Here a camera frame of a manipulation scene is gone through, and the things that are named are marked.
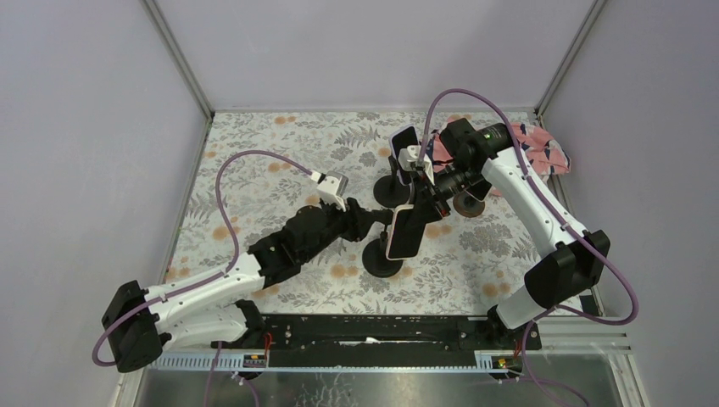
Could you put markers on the black phone stand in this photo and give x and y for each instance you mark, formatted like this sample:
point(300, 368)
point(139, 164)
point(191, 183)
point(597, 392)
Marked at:
point(394, 189)
point(374, 256)

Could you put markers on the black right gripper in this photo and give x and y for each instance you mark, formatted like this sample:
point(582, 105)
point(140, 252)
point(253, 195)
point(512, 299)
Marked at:
point(426, 199)

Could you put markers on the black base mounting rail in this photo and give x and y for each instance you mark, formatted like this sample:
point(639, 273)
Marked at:
point(384, 333)

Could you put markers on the phone with beige case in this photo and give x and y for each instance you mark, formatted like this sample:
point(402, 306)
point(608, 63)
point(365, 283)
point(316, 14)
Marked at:
point(406, 233)

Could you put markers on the white slotted cable duct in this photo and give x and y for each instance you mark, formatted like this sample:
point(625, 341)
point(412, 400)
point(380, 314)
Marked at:
point(424, 361)

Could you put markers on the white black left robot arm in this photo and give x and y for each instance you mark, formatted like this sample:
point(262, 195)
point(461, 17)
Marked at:
point(213, 307)

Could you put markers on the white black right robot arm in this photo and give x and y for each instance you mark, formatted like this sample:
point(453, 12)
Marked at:
point(572, 258)

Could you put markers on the floral patterned table mat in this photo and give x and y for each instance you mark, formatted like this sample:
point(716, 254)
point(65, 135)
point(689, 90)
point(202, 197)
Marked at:
point(251, 180)

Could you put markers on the pink patterned cloth bag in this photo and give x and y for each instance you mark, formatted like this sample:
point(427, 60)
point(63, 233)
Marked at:
point(543, 152)

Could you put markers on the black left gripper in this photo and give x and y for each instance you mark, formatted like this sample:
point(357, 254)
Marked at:
point(348, 220)

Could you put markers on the phone with lavender case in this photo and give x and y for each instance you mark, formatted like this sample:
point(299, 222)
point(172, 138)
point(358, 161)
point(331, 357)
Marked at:
point(400, 140)

